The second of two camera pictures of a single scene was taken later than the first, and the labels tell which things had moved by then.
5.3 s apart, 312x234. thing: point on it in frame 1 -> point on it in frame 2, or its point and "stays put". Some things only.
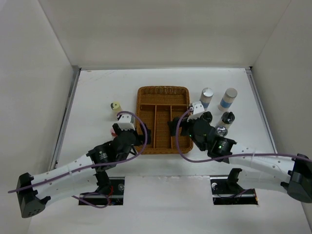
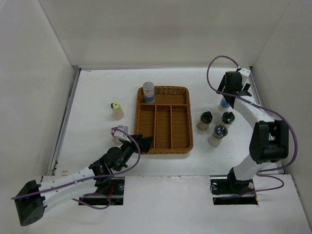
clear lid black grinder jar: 221,130 stays put
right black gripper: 172,124 -> 222,85
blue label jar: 205,97 -> 148,90
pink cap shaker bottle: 113,132 stays put
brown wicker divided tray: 158,105 stays put
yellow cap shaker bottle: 116,108 stays put
